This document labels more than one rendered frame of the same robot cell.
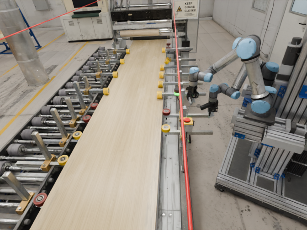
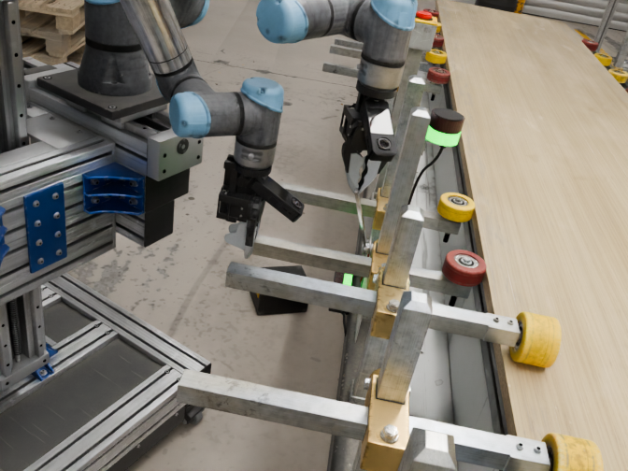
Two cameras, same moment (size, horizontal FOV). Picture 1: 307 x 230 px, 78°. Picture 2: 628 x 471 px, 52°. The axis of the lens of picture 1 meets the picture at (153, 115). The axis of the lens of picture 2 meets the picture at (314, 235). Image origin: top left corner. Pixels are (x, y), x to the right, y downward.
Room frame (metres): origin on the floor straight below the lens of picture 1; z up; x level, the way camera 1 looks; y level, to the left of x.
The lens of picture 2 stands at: (2.57, -0.52, 1.56)
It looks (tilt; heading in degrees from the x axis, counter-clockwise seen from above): 32 degrees down; 175
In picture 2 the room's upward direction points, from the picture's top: 11 degrees clockwise
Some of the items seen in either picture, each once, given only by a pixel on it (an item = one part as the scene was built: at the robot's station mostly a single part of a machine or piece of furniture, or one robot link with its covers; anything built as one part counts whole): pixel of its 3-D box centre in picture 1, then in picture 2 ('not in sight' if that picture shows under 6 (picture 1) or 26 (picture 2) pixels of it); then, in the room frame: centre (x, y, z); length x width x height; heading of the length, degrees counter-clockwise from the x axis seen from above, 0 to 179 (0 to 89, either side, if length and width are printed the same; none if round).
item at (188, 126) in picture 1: (186, 125); (419, 33); (0.96, -0.22, 1.18); 0.07 x 0.07 x 0.08; 83
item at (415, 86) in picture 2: (183, 129); (392, 177); (1.22, -0.25, 0.91); 0.03 x 0.03 x 0.48; 83
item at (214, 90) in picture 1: (214, 91); (258, 112); (1.48, -0.56, 1.12); 0.09 x 0.08 x 0.11; 119
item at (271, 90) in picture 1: (266, 95); (118, 3); (1.22, -0.88, 1.21); 0.13 x 0.12 x 0.14; 141
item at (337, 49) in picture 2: not in sight; (383, 59); (0.01, -0.15, 0.84); 0.43 x 0.03 x 0.04; 83
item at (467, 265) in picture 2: (166, 114); (459, 282); (1.53, -0.13, 0.85); 0.08 x 0.08 x 0.11
